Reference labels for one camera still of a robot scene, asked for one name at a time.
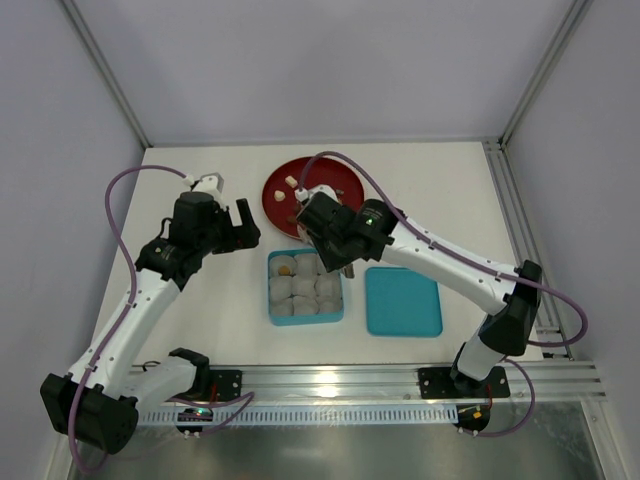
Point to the right aluminium frame post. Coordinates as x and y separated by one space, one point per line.
551 56

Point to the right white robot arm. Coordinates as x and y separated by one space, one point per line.
378 231

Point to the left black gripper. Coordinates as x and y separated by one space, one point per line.
232 230

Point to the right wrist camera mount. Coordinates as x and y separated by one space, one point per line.
303 195

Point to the teal box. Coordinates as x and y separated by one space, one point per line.
330 310

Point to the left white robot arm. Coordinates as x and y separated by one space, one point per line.
97 402

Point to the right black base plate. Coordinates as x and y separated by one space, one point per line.
441 383

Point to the white chocolate cube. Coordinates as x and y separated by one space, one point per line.
291 181

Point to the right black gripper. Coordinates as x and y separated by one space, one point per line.
320 242

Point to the metal tongs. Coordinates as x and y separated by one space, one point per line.
348 271

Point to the left aluminium frame post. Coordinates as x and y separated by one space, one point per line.
93 50

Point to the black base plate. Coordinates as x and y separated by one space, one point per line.
441 383
224 385

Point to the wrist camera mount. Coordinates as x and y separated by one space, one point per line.
303 195
211 183

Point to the red round tray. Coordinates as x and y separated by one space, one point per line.
324 171

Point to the aluminium frame post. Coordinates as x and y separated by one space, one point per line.
93 50
551 56

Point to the aluminium rail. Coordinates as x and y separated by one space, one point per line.
548 380

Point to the perforated cable duct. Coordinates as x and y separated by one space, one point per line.
263 414

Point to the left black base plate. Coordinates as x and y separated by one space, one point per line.
224 385

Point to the teal box lid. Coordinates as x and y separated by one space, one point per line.
402 303

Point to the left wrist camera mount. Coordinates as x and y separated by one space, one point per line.
211 183

